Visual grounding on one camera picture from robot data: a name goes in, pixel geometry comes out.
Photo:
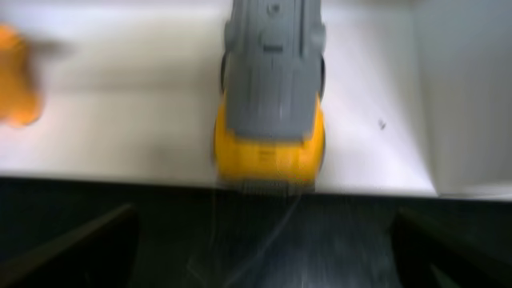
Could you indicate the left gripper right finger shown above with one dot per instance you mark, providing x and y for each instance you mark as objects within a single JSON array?
[{"x": 448, "y": 256}]

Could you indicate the yellow rubber duck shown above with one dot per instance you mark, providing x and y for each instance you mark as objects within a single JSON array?
[{"x": 18, "y": 88}]

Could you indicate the grey and yellow toy truck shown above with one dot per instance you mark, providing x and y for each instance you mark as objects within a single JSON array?
[{"x": 272, "y": 100}]

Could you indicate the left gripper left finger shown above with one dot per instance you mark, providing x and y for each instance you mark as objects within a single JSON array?
[{"x": 80, "y": 256}]

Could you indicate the white shelf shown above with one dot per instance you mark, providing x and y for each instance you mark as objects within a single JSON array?
[{"x": 120, "y": 140}]

